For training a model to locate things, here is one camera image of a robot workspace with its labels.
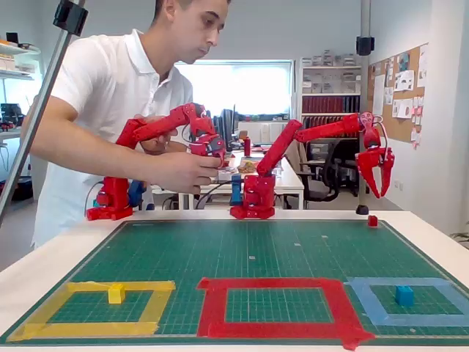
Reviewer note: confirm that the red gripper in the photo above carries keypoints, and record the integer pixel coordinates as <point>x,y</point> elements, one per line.
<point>374,158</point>

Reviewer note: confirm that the red toy brick cube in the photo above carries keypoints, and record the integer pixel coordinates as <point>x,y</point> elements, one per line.
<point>372,221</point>

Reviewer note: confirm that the red leader arm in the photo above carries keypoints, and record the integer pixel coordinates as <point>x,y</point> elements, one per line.
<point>110,198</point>

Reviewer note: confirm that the red robot arm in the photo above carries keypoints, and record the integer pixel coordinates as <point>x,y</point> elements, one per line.
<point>258,198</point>

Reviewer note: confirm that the man's right forearm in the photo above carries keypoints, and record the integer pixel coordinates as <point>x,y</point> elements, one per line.
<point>91,150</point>

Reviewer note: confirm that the blue toy brick cube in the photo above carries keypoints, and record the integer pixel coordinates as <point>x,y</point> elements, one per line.
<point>404,296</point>

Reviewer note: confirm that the blue tape rectangle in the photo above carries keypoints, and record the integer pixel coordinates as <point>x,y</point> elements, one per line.
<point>403,319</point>

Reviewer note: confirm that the red tape rectangle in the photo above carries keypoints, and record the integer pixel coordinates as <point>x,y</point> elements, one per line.
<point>271,282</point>

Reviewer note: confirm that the yellow toy brick cube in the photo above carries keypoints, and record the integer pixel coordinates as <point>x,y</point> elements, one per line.
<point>116,294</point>

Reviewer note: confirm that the yellow tape rectangle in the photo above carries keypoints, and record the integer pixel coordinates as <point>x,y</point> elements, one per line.
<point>91,329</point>

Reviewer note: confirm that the man's right hand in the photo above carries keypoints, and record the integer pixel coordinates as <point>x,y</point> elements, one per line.
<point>179,172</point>

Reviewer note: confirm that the man's left hand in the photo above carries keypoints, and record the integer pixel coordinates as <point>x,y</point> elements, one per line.
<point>157,144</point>

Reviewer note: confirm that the black office chair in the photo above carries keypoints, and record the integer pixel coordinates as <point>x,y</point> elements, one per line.
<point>344,161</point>

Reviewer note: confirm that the black pole foot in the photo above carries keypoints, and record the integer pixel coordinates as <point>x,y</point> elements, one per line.
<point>362,209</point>

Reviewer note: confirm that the cork pin board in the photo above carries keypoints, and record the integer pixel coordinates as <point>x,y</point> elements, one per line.
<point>392,124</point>

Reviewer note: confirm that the office chair with jacket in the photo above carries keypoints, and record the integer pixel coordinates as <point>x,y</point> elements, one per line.
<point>318,188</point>

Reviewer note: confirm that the white shelf with binders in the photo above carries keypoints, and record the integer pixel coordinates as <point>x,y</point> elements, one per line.
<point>329,104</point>

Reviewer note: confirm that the white office desk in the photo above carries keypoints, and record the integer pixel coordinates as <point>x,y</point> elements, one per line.
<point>289,179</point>

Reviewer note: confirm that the green plant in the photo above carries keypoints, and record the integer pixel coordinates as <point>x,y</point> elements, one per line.
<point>462,236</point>

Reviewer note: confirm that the black pole clamp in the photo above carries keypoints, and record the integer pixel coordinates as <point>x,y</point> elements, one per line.
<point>365,45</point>
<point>69,16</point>

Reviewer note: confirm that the red bottle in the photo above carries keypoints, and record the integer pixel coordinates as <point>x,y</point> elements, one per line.
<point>247,144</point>

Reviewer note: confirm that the blue table clamp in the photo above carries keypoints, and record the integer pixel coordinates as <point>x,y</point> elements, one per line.
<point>237,188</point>
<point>136,192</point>

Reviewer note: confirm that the wide bright window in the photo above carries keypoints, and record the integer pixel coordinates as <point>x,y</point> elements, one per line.
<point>256,88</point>

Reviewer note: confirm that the black computer monitor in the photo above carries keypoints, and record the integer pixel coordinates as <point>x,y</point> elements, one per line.
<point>228,128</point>
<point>217,128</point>

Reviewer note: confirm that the green cutting mat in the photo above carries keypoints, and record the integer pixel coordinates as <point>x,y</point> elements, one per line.
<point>220,249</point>

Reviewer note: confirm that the man in white polo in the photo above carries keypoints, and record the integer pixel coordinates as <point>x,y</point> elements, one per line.
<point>102,73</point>

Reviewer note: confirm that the black machine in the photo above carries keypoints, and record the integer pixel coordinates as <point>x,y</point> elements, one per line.
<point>11,111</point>

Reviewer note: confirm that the white wall socket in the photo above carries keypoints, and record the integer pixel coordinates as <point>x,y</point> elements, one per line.
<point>398,185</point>

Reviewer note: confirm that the aluminium frame pole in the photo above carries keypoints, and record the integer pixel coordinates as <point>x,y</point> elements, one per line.
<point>365,80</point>
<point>52,73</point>

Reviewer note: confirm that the white wall shelf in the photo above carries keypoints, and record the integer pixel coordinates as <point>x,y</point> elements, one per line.
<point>18,49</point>

